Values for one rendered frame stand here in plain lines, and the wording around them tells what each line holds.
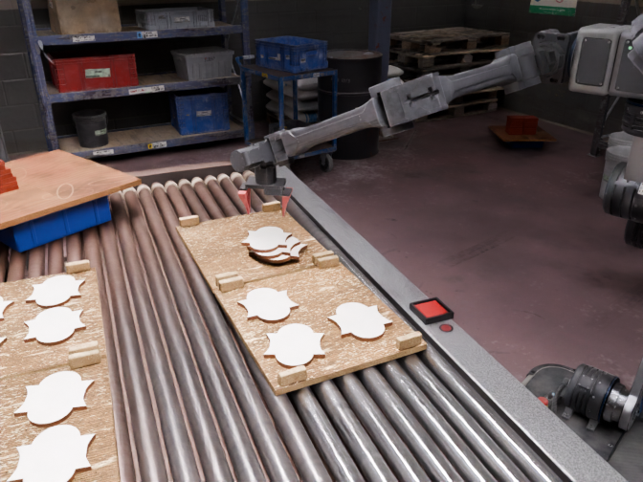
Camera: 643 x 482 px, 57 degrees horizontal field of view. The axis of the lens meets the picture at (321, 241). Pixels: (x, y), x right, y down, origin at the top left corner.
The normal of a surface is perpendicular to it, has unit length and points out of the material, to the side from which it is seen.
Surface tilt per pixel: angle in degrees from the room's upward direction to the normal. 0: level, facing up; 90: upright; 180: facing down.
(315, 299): 0
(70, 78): 90
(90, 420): 0
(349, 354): 0
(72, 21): 84
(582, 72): 90
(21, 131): 90
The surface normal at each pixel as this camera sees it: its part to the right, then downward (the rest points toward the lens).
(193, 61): 0.56, 0.46
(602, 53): -0.66, 0.33
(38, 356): 0.00, -0.90
